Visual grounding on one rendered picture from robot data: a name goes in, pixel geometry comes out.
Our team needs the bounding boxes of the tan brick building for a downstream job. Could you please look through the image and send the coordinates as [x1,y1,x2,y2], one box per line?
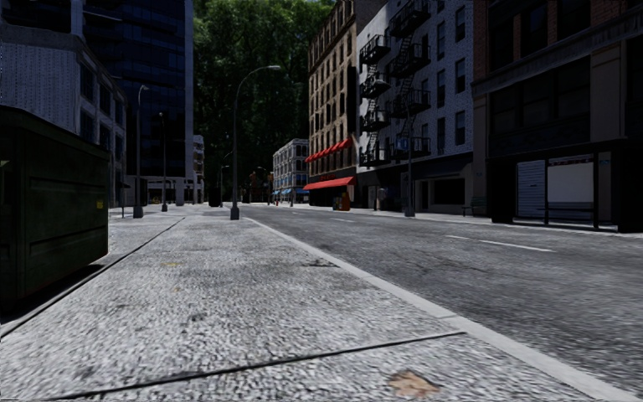
[303,0,388,208]

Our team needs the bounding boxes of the white brick building with fire stairs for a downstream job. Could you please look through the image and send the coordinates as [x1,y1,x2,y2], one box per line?
[355,0,476,216]

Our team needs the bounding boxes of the grey street lamp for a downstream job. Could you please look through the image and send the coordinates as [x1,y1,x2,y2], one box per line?
[229,64,282,221]
[219,150,234,208]
[132,84,150,219]

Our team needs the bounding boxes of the red brick building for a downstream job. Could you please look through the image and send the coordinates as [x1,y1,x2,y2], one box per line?
[471,0,643,234]

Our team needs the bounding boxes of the black bus shelter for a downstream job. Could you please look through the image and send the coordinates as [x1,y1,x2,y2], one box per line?
[513,152,620,231]

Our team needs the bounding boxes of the grey pole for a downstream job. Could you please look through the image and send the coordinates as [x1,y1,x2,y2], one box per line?
[158,111,169,213]

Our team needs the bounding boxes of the green bench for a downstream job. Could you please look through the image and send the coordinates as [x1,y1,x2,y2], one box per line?
[461,196,488,218]

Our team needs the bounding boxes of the glass tower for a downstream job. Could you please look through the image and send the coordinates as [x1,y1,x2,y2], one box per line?
[82,0,196,206]

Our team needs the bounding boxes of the dark green box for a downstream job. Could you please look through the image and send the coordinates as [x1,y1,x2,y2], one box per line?
[0,105,111,305]

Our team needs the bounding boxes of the pale grey building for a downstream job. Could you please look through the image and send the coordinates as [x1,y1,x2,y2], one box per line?
[271,138,311,204]

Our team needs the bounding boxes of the pale concrete building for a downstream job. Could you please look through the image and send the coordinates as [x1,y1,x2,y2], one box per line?
[193,134,206,204]

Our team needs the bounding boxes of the trees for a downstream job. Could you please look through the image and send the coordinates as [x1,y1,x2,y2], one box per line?
[193,0,337,203]

